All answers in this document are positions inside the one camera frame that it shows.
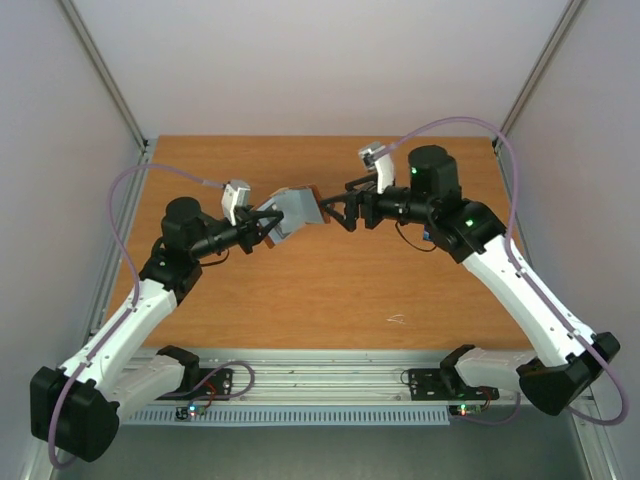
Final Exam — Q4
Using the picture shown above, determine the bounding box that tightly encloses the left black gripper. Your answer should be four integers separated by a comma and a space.
191, 204, 284, 259

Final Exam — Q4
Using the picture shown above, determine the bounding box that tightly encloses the brown leather card holder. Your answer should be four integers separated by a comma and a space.
255, 184, 330, 248

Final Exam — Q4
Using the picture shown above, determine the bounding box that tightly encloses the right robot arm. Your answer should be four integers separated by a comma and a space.
320, 143, 620, 416

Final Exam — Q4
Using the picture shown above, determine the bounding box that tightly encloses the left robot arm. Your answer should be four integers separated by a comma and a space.
30, 197, 284, 468

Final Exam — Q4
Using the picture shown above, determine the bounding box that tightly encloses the left circuit board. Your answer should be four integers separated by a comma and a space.
175, 404, 207, 421

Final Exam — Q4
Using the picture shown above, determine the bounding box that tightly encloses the circuit board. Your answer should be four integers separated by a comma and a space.
175, 404, 207, 421
449, 403, 485, 417

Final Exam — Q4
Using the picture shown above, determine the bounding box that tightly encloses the right circuit board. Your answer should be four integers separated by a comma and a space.
449, 403, 485, 417

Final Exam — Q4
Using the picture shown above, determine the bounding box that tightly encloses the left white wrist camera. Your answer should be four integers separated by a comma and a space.
221, 180, 251, 226

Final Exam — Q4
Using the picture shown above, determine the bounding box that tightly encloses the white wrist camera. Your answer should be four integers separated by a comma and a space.
358, 141, 396, 194
221, 180, 251, 226

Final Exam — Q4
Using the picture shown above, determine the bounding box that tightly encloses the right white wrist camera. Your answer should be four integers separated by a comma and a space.
358, 141, 396, 194

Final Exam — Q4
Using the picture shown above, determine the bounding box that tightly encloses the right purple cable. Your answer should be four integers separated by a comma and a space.
384, 115, 629, 427

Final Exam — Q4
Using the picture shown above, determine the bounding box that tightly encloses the purple cable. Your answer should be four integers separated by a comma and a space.
384, 115, 629, 427
48, 164, 226, 471

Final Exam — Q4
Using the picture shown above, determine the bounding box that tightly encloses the left aluminium corner post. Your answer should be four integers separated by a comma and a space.
57, 0, 151, 154

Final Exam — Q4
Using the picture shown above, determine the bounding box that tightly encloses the aluminium corner post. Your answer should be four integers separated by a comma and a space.
492, 0, 589, 151
57, 0, 151, 154

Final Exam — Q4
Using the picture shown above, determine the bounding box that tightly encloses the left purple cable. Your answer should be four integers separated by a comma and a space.
48, 164, 226, 471

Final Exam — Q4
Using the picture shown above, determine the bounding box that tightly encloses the aluminium rail frame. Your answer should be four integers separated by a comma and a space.
44, 347, 596, 407

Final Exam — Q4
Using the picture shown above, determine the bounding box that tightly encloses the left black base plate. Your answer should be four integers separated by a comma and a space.
157, 368, 233, 401

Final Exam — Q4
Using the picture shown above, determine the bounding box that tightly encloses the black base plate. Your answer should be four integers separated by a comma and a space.
401, 368, 500, 402
157, 368, 233, 401

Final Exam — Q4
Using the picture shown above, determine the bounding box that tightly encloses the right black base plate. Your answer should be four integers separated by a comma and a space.
401, 368, 500, 402

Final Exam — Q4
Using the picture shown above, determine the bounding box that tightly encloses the grey slotted cable duct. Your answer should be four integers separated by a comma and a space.
126, 405, 450, 428

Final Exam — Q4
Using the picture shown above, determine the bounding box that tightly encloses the right aluminium corner post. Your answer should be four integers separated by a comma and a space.
492, 0, 589, 151

